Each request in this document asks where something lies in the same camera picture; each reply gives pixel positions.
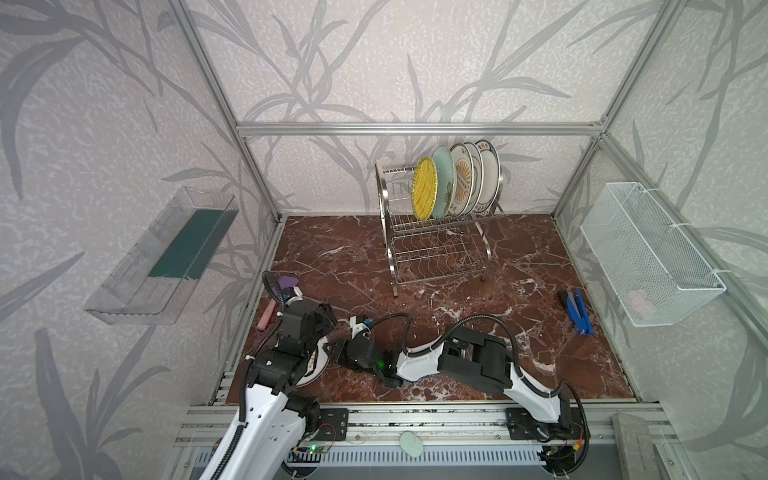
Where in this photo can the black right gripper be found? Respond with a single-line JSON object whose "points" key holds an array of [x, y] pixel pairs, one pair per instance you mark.
{"points": [[341, 349]]}

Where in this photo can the orange sunburst plate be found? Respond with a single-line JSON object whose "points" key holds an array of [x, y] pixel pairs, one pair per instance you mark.
{"points": [[318, 362], [465, 179]]}

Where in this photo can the yellow ribbed plate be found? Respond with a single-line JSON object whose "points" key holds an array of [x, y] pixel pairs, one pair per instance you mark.
{"points": [[424, 189]]}

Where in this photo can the light green flower plate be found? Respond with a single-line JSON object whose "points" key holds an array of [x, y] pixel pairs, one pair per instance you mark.
{"points": [[446, 178]]}

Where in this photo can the white plate green text rim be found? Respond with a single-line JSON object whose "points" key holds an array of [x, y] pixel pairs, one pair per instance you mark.
{"points": [[492, 176]]}

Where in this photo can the white plate black quatrefoil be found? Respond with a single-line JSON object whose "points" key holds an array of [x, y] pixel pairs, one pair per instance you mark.
{"points": [[478, 170]]}

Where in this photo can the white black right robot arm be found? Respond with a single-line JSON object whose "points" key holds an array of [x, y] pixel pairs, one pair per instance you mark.
{"points": [[479, 351]]}

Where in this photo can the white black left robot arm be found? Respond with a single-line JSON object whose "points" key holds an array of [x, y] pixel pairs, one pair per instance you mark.
{"points": [[272, 418]]}

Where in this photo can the stainless steel dish rack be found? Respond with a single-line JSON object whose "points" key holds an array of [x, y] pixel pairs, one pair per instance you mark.
{"points": [[431, 250]]}

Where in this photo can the purple pink spatula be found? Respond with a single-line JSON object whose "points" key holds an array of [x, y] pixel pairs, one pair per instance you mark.
{"points": [[284, 282]]}

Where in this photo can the pale green oval puck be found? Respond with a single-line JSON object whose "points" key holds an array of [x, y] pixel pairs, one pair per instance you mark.
{"points": [[411, 444]]}

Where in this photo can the blue clip tool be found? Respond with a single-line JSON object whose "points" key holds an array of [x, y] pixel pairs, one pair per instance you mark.
{"points": [[574, 304]]}

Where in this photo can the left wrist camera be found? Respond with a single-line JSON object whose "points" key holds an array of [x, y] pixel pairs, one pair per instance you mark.
{"points": [[291, 294]]}

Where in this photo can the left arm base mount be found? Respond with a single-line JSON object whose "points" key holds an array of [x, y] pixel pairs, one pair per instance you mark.
{"points": [[327, 424]]}

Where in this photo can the clear plastic wall shelf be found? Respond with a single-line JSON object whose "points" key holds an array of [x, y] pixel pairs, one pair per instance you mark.
{"points": [[152, 284]]}

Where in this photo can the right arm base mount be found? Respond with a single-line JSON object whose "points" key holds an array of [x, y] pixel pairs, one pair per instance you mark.
{"points": [[522, 426]]}

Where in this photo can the white wire mesh basket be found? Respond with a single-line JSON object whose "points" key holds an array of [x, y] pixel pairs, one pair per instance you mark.
{"points": [[656, 272]]}

